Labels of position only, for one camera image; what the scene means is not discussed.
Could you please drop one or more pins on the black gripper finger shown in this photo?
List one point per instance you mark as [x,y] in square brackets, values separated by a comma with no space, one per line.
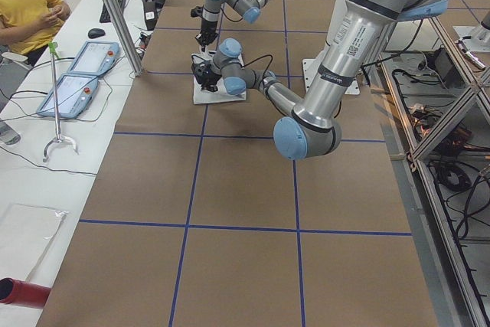
[204,40]
[209,88]

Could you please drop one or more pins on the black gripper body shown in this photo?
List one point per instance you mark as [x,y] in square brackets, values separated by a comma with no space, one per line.
[210,74]
[207,26]

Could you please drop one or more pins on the grey cartoon print t-shirt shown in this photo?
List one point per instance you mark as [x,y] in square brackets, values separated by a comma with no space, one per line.
[201,97]

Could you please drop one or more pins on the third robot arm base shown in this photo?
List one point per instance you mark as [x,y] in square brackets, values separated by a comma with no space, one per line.
[474,38]

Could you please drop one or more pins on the black box with label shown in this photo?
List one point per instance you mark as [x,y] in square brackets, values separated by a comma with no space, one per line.
[150,14]

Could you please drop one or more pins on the upper blue teach pendant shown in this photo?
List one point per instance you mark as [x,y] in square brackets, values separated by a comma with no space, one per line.
[95,58]

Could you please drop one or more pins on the blue teach pendant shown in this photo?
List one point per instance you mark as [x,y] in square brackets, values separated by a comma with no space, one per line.
[75,93]
[95,58]

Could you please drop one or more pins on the black computer mouse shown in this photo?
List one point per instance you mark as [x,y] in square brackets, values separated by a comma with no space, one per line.
[96,33]

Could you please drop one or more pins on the lower blue teach pendant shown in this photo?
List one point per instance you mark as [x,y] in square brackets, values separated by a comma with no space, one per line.
[75,93]

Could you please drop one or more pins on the metal reacher grabber tool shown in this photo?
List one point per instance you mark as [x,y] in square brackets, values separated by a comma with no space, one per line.
[59,137]

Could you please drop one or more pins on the person in yellow shirt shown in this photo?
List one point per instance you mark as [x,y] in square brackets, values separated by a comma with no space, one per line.
[28,26]

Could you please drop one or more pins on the clear plastic bag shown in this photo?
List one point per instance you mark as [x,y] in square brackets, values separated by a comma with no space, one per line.
[27,233]

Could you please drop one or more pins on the red cylinder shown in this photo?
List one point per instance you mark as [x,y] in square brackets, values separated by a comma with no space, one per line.
[20,293]

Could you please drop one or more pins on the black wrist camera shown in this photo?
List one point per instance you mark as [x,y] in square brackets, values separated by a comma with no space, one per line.
[202,72]
[197,12]

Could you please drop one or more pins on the aluminium frame post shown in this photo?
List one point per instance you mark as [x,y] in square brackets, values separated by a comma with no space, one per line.
[124,36]

